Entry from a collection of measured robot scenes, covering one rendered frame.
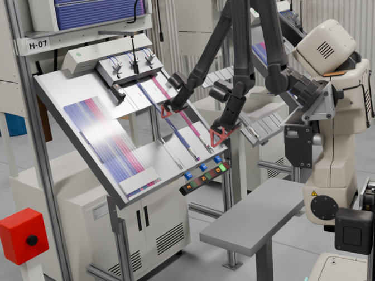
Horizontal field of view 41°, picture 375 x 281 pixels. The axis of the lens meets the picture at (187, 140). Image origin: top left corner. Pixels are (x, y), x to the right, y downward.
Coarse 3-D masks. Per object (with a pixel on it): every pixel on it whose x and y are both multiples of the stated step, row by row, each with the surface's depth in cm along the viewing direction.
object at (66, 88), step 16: (48, 80) 223; (64, 80) 228; (80, 80) 233; (96, 80) 237; (144, 80) 253; (160, 80) 259; (64, 96) 222; (80, 96) 227; (112, 96) 236; (128, 96) 241; (144, 96) 246; (160, 96) 252; (64, 112) 217; (112, 112) 230; (128, 112) 235
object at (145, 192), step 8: (216, 152) 244; (200, 160) 236; (208, 160) 244; (184, 168) 228; (192, 168) 234; (176, 176) 226; (160, 184) 217; (144, 192) 210; (152, 192) 221; (128, 200) 205; (136, 200) 212
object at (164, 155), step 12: (180, 132) 244; (192, 132) 248; (204, 132) 252; (156, 144) 232; (168, 144) 235; (180, 144) 239; (192, 144) 243; (144, 156) 224; (156, 156) 227; (168, 156) 231; (180, 156) 235; (192, 156) 238; (204, 156) 242; (156, 168) 223; (168, 168) 226; (180, 168) 230
